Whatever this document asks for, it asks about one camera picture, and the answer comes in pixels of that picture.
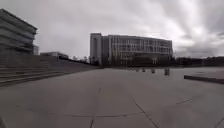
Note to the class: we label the dark row of trees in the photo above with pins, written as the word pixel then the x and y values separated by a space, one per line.
pixel 200 61

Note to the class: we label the building with horizontal bands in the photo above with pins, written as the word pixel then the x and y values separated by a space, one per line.
pixel 13 33

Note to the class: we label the short bollard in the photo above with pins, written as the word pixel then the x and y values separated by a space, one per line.
pixel 143 70
pixel 166 71
pixel 153 70

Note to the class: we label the low dark wall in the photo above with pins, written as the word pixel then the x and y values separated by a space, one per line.
pixel 203 78

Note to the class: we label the large pale multi-storey building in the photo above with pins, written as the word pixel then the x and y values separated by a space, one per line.
pixel 133 50

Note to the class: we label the low distant building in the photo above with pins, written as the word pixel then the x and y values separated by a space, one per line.
pixel 55 54

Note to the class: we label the wide concrete steps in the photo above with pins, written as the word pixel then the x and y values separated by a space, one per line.
pixel 20 71

